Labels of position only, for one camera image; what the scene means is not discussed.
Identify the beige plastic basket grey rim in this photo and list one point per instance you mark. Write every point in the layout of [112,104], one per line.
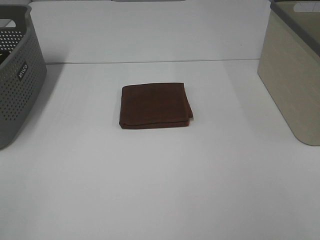
[289,66]

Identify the grey perforated plastic basket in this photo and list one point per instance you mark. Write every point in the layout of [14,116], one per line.
[22,70]

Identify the brown towel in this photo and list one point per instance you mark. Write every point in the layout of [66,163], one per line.
[154,106]

